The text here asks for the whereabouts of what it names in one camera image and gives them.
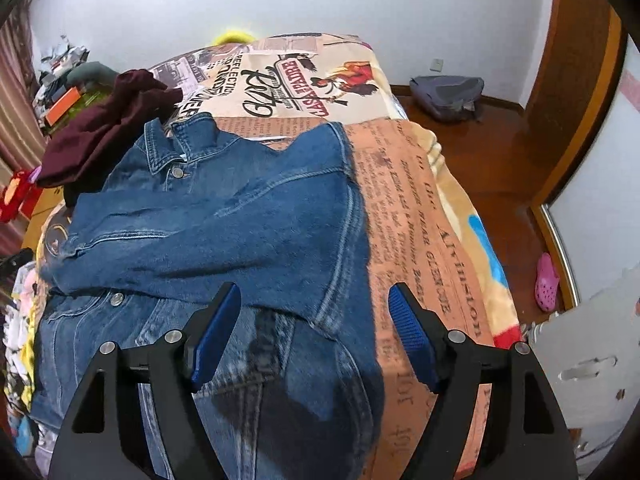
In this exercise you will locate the printed blanket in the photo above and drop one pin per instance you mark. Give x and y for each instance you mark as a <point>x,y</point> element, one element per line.
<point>415,200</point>

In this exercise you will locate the striped curtain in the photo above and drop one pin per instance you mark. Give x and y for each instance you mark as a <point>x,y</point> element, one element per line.
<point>17,110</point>

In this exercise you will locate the maroon garment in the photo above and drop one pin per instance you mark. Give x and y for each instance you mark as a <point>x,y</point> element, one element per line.
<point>100,135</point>

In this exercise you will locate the pink clog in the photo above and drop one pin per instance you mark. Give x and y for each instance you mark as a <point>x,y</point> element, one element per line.
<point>546,280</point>

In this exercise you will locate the blue denim jacket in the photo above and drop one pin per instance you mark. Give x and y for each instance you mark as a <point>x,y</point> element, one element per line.
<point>225,210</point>

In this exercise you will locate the green patterned cloth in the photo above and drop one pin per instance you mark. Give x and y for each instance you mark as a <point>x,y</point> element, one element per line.
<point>92,96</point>

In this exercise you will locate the pile of papers and sundries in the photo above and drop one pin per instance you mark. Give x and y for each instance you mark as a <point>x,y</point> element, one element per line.
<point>60,65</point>

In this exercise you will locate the white wall socket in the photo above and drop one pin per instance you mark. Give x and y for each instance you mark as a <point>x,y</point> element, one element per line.
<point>437,65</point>

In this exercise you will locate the orange box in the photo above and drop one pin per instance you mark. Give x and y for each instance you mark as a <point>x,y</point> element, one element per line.
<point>62,107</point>

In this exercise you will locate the grey bag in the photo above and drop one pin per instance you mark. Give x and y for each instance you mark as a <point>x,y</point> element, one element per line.
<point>445,97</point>

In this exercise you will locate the red plush flower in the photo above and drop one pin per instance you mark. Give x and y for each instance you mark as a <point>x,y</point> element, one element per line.
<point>15,195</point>

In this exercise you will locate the yellow plush toy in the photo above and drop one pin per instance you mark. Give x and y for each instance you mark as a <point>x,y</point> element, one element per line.
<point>232,36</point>

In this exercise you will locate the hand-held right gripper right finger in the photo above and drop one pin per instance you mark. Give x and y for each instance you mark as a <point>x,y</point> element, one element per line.
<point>412,330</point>

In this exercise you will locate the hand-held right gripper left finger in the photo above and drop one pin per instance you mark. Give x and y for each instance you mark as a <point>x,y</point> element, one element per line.
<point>215,340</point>

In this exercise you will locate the wooden door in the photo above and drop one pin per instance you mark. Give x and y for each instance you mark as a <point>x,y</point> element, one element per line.
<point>575,60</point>

